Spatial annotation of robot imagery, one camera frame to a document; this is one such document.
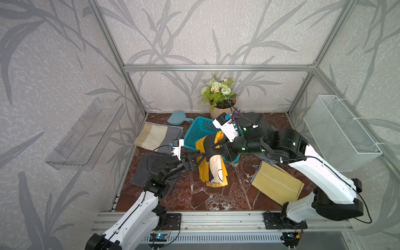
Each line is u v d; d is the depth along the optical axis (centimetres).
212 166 54
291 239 72
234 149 47
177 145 65
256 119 38
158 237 71
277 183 85
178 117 119
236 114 120
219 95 89
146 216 52
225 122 47
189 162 62
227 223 75
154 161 58
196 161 62
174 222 73
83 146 68
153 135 104
